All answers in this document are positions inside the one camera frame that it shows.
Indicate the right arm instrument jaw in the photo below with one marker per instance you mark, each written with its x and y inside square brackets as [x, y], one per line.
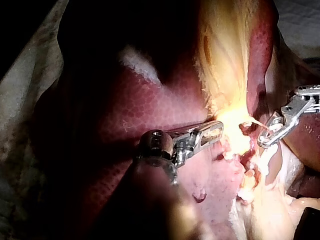
[276, 121]
[282, 131]

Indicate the left arm instrument jaw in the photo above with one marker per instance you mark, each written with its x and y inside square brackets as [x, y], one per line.
[219, 130]
[192, 129]

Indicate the right arm instrument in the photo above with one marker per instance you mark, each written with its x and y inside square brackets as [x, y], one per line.
[302, 100]

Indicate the left arm instrument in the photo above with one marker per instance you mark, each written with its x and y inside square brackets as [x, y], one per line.
[157, 147]

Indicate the gallbladder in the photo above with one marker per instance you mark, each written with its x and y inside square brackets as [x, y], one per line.
[225, 62]

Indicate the dark left arm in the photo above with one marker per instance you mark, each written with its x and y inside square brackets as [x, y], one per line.
[150, 205]

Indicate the thin tube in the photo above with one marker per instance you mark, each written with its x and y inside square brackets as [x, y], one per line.
[257, 123]

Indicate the dark red liver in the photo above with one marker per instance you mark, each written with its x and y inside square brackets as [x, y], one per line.
[150, 105]

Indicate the white cloth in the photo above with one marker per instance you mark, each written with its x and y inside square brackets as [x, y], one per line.
[300, 25]
[20, 87]

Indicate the pale fatty tissue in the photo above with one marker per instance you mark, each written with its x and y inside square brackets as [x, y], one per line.
[265, 212]

